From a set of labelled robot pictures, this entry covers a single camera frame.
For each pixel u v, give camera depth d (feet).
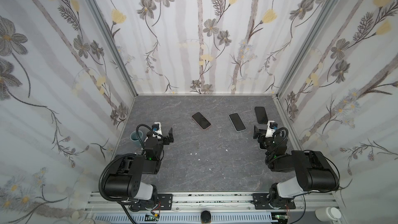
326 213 2.12
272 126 2.51
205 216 2.05
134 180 1.61
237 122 3.45
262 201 2.41
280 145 2.21
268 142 2.61
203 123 3.32
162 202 2.41
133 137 2.86
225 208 2.42
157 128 2.46
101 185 1.38
